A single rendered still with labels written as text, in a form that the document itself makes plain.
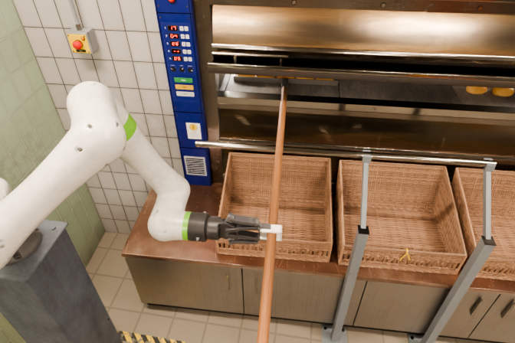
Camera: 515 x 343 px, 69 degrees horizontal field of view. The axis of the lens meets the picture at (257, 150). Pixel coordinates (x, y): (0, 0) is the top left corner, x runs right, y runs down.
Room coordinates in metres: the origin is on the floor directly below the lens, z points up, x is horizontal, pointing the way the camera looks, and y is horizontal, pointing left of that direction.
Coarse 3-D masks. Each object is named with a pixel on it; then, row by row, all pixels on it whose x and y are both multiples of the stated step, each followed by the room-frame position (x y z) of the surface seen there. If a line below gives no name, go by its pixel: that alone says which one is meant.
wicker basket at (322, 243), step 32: (256, 160) 1.57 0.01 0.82; (288, 160) 1.55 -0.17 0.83; (320, 160) 1.54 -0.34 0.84; (224, 192) 1.35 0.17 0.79; (256, 192) 1.52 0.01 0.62; (288, 192) 1.50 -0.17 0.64; (288, 224) 1.31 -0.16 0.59; (320, 224) 1.31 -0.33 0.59; (256, 256) 1.11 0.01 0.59; (288, 256) 1.10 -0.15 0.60; (320, 256) 1.08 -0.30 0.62
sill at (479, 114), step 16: (224, 96) 1.63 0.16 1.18; (240, 96) 1.63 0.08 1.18; (256, 96) 1.63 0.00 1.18; (272, 96) 1.63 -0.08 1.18; (288, 96) 1.63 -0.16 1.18; (304, 96) 1.63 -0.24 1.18; (320, 96) 1.63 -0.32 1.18; (384, 112) 1.54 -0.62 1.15; (400, 112) 1.53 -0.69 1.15; (416, 112) 1.52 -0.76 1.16; (432, 112) 1.51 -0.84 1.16; (448, 112) 1.50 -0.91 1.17; (464, 112) 1.49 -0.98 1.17; (480, 112) 1.49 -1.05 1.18; (496, 112) 1.48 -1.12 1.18; (512, 112) 1.48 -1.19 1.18
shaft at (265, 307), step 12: (276, 144) 1.22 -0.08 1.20; (276, 156) 1.13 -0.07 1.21; (276, 168) 1.06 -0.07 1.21; (276, 180) 1.00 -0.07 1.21; (276, 192) 0.93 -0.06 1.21; (276, 204) 0.88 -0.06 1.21; (276, 216) 0.83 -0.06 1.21; (264, 264) 0.65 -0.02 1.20; (264, 276) 0.61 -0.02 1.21; (264, 288) 0.57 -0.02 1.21; (264, 300) 0.53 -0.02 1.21; (264, 312) 0.50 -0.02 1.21; (264, 324) 0.47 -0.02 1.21; (264, 336) 0.44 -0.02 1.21
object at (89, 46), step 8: (72, 32) 1.64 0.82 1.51; (80, 32) 1.64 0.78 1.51; (88, 32) 1.65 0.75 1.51; (72, 40) 1.64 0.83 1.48; (80, 40) 1.63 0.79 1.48; (88, 40) 1.63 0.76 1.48; (96, 40) 1.69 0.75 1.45; (72, 48) 1.64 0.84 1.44; (88, 48) 1.63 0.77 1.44; (96, 48) 1.67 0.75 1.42
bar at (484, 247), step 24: (216, 144) 1.26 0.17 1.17; (240, 144) 1.25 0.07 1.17; (360, 216) 1.03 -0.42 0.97; (360, 240) 0.96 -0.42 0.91; (480, 240) 0.94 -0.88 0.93; (480, 264) 0.90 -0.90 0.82; (456, 288) 0.91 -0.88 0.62; (336, 312) 0.99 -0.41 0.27; (336, 336) 0.96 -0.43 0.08; (408, 336) 0.99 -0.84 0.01; (432, 336) 0.90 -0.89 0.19
